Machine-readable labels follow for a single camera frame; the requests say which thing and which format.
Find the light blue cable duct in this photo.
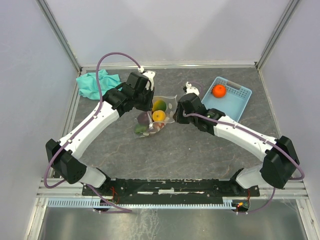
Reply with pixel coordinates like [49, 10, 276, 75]
[47, 197, 236, 210]

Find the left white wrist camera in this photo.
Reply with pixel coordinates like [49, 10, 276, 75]
[138, 66, 156, 91]

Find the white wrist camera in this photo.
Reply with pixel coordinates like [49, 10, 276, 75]
[182, 81, 200, 96]
[138, 66, 156, 91]

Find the teal crumpled cloth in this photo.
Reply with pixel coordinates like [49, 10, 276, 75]
[76, 69, 122, 100]

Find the clear dotted zip bag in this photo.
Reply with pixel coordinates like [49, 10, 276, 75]
[133, 95, 178, 138]

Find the red strawberry pear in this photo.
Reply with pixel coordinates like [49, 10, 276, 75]
[152, 121, 167, 132]

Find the light blue plastic basket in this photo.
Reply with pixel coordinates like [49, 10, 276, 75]
[201, 76, 252, 122]

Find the aluminium frame rail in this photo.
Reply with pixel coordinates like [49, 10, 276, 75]
[36, 180, 309, 200]

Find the green orange mango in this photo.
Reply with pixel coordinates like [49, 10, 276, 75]
[134, 124, 149, 134]

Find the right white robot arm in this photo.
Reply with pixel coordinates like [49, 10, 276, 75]
[174, 93, 300, 196]

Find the orange tangerine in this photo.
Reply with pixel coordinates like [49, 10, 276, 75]
[211, 84, 227, 98]

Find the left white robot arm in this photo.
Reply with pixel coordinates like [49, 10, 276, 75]
[45, 70, 156, 195]

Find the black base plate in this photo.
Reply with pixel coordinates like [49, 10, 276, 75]
[82, 178, 260, 205]

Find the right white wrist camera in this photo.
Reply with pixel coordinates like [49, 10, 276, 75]
[182, 81, 200, 96]

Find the dark purple avocado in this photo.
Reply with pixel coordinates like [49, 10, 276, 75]
[137, 112, 150, 126]

